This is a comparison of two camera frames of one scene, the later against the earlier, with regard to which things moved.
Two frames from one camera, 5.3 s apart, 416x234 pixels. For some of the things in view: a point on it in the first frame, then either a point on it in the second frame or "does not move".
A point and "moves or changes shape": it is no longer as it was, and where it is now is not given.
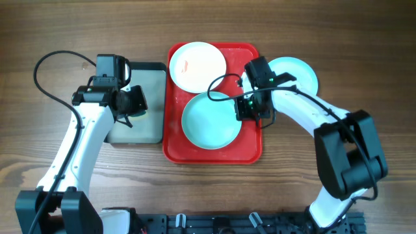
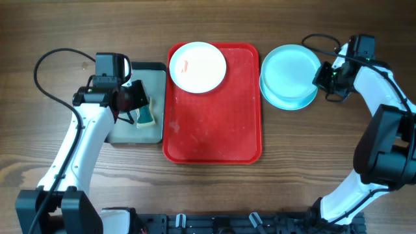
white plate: (194, 65) does not move
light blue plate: (208, 124) → (286, 75)
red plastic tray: (177, 149) does not move
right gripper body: (249, 108) → (328, 78)
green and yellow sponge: (137, 114) moves or changes shape
